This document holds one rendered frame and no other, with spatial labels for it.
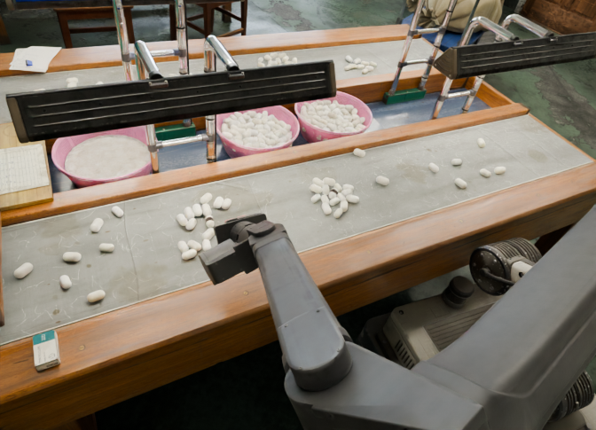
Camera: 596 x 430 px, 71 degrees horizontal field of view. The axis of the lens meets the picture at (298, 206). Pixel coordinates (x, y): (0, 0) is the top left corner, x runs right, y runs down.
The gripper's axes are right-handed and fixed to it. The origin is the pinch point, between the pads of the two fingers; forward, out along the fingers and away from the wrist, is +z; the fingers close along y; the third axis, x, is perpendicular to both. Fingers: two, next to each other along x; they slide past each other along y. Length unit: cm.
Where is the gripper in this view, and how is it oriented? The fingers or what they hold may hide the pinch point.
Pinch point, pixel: (231, 230)
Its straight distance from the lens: 89.0
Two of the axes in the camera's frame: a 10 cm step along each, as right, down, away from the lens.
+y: -8.9, 2.4, -3.8
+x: 1.9, 9.7, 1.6
